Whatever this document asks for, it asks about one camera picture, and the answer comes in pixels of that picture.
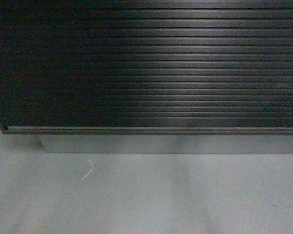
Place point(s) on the black ribbed checkout counter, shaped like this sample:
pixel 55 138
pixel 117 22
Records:
pixel 149 76

